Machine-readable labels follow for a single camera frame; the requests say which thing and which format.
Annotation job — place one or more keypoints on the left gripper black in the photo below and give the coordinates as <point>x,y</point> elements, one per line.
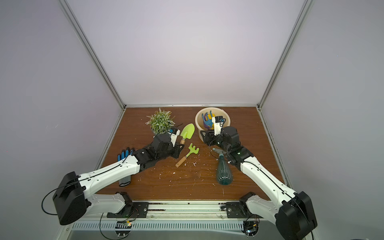
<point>177,150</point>

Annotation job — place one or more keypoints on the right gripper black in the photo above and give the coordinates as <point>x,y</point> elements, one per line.
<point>208,136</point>

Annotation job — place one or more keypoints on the blue rake yellow handle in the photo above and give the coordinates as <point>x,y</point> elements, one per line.
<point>209,121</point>

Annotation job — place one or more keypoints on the green trowel wooden handle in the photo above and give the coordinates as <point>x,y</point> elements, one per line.
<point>187,133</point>

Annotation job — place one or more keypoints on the green rake wooden handle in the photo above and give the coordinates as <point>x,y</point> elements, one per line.
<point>192,150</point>

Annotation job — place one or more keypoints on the purple shovel pink handle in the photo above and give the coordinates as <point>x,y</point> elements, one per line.
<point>204,121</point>

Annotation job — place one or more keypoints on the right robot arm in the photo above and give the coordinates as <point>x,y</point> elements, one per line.
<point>292,212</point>

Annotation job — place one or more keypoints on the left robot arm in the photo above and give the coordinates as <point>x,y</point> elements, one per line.
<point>75,196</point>

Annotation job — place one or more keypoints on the blue black gardening glove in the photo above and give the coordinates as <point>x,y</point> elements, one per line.
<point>127,152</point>

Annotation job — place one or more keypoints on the artificial plant in grey pot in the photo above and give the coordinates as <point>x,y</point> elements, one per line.
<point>161,121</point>

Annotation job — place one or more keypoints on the cream plastic bucket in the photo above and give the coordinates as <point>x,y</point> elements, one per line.
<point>217,112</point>

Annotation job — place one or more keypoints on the teal spray bottle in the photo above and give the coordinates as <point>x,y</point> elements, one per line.
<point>224,173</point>

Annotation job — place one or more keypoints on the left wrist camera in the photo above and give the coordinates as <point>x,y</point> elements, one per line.
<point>174,133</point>

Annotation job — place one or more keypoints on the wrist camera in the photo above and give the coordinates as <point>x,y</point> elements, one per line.
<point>174,133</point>
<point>218,123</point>

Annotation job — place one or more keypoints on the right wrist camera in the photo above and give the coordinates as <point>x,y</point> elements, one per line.
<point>218,123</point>

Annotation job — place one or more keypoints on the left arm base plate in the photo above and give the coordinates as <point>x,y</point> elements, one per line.
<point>133,210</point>

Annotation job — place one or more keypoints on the aluminium front rail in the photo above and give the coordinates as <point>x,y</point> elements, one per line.
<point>186,210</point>

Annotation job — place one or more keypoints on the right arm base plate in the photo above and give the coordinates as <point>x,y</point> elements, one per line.
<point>236,210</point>

